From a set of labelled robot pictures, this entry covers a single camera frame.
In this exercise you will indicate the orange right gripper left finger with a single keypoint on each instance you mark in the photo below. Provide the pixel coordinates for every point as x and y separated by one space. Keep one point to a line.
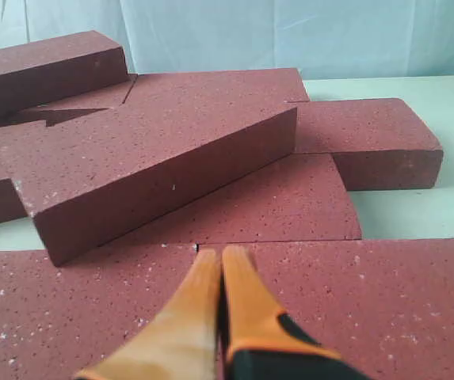
180 342

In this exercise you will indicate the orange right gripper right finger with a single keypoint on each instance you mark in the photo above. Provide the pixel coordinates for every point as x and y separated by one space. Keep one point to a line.
263 342

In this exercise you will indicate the middle row red brick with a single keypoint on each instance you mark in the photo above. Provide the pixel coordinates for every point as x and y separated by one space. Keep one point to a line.
298 198

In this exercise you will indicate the white backdrop curtain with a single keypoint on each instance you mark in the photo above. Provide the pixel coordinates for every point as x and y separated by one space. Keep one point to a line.
321 39

